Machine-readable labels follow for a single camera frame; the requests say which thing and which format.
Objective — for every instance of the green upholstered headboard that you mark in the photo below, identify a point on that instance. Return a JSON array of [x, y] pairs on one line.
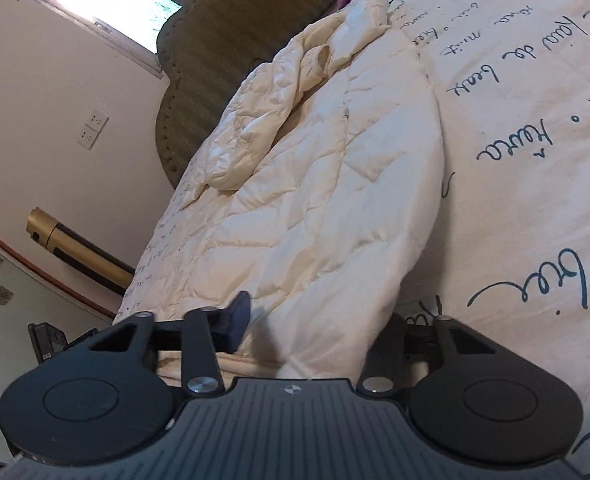
[[255, 15]]

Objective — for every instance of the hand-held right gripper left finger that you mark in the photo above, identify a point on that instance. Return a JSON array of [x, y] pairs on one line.
[[238, 325]]

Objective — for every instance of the gold and black tower appliance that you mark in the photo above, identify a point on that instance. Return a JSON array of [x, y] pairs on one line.
[[80, 255]]

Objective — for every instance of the white script-printed bed sheet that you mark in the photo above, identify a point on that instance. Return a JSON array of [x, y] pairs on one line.
[[525, 160]]

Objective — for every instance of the white wall socket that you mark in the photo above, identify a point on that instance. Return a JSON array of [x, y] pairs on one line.
[[88, 138], [98, 119]]

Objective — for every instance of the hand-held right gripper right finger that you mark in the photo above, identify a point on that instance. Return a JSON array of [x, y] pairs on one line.
[[382, 360]]

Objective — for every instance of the cream puffer jacket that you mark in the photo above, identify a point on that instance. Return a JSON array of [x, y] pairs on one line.
[[325, 200]]

